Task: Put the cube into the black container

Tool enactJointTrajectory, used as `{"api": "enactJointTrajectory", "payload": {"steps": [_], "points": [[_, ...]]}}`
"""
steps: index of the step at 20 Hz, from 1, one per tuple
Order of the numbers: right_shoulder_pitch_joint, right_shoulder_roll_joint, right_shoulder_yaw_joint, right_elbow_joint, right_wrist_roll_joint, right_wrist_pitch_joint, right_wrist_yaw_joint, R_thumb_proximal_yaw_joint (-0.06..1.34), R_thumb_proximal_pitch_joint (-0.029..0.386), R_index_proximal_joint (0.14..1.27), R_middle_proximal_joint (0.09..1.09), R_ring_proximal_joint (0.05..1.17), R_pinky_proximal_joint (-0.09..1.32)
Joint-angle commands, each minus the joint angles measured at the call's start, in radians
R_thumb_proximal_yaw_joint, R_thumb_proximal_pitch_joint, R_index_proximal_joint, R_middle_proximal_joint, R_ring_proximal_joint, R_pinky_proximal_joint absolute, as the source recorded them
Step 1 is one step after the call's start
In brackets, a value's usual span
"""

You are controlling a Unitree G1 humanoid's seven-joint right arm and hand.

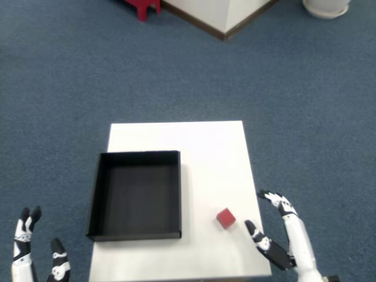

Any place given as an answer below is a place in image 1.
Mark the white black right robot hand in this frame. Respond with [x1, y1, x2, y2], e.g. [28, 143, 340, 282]
[244, 190, 323, 282]

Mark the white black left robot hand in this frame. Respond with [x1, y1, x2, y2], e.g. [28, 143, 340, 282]
[11, 206, 72, 282]

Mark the small red cube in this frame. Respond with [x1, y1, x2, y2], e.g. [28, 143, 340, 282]
[216, 207, 237, 230]

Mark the black open box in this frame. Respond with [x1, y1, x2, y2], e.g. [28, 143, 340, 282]
[85, 150, 183, 242]

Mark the white pot saucer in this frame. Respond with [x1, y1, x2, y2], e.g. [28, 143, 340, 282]
[303, 1, 349, 20]

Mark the white plant pot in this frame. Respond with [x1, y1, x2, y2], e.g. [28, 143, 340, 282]
[304, 0, 351, 12]

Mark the red plastic stool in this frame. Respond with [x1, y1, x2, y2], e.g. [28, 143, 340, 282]
[123, 0, 162, 22]

